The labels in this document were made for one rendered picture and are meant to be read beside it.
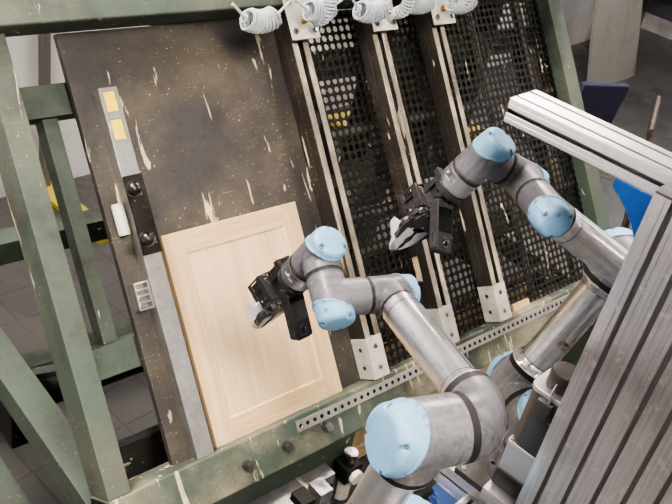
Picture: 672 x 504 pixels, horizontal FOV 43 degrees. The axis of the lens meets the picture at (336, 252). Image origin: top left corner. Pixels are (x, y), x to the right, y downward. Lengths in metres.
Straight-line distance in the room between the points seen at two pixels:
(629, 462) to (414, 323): 0.43
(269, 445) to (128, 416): 1.36
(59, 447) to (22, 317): 1.73
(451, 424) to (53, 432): 1.36
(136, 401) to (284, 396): 1.37
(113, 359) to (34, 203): 0.43
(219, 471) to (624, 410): 1.12
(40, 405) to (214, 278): 0.62
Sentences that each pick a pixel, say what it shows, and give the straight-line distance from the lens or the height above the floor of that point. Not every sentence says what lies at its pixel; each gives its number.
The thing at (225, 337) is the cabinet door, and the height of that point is 1.10.
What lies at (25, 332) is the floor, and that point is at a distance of 3.98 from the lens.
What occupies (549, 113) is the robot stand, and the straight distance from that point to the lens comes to 1.50.
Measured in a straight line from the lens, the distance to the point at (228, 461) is 2.25.
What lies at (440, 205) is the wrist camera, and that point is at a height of 1.72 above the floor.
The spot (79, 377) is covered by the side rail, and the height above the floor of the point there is 1.15.
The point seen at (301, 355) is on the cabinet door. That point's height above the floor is 1.00.
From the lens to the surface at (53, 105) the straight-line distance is 2.19.
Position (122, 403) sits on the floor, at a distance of 3.64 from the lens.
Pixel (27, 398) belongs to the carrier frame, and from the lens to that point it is 2.53.
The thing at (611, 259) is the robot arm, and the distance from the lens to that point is 1.80.
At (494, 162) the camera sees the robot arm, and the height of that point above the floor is 1.85.
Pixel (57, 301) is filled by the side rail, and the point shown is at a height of 1.29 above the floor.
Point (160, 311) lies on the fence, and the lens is 2.15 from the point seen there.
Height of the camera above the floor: 2.54
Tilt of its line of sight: 33 degrees down
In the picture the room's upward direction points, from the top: 13 degrees clockwise
